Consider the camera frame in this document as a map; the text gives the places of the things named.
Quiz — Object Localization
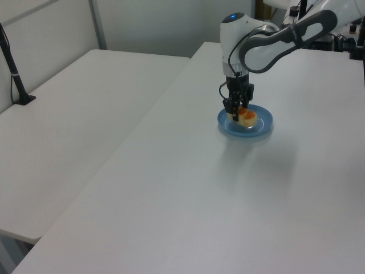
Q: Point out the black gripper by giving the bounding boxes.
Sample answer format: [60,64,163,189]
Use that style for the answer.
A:
[222,74,255,122]

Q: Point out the bread slice with orange topping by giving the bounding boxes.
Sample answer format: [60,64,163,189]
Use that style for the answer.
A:
[227,106,259,128]

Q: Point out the blue round plate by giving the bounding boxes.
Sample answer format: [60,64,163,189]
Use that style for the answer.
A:
[217,103,275,137]

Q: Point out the brown board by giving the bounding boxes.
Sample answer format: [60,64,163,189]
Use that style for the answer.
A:
[255,0,274,21]

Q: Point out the black electronics box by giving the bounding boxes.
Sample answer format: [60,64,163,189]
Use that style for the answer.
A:
[310,33,352,53]

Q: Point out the black clamp on rod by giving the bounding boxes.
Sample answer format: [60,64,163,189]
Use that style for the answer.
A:
[288,0,309,18]

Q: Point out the white side table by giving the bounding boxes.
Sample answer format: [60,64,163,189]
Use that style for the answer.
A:
[0,49,191,245]

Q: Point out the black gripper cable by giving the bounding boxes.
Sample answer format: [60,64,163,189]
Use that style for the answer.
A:
[218,25,283,99]

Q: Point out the black camera stand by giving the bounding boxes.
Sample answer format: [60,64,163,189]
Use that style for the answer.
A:
[348,17,365,61]

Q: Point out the grey metal partition post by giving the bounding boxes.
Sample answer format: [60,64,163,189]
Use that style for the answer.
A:
[88,0,108,51]

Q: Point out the black camera pole with base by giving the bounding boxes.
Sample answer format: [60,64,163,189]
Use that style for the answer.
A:
[0,22,37,106]

